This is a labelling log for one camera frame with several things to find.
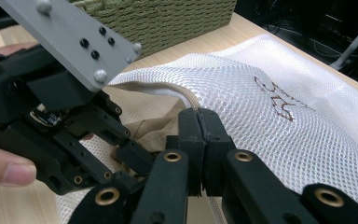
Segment white desk leg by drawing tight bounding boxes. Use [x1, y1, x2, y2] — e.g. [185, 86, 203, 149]
[329, 13, 358, 72]

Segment white mesh laundry bag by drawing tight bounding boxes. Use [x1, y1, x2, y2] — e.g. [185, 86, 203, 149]
[55, 33, 358, 224]

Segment green woven basket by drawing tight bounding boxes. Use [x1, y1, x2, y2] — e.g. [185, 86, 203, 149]
[71, 0, 238, 59]

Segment beige pants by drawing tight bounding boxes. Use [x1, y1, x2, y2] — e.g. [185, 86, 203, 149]
[110, 105, 183, 175]

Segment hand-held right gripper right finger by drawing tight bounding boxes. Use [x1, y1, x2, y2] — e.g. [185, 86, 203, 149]
[198, 107, 320, 224]

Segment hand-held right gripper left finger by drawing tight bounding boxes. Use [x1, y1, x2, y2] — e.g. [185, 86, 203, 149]
[130, 106, 206, 224]

